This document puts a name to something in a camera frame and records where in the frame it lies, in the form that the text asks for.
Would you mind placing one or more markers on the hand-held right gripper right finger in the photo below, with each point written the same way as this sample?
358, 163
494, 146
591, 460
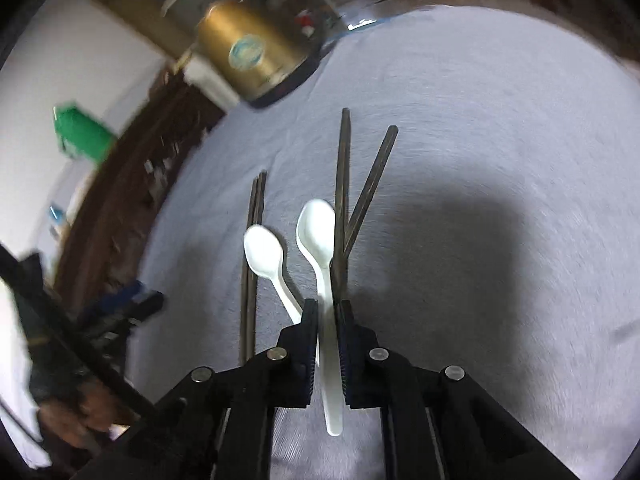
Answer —
345, 355

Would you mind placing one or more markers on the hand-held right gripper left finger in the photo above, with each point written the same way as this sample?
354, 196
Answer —
311, 352

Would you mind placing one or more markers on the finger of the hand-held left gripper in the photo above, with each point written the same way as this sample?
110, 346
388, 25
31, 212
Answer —
135, 302

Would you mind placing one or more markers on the white plastic spoon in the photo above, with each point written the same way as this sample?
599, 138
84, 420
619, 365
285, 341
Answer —
316, 232
263, 255

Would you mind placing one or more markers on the person's left hand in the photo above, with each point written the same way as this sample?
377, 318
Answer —
80, 417

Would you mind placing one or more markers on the dark carved wooden furniture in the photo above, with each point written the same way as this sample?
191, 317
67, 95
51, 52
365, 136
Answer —
125, 190

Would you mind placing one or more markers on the green box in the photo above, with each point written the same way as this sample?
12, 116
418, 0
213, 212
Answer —
82, 132

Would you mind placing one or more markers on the grey tablecloth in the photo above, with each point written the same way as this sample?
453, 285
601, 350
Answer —
475, 135

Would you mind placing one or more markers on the gold electric kettle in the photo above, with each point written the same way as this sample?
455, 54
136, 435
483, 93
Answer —
270, 50

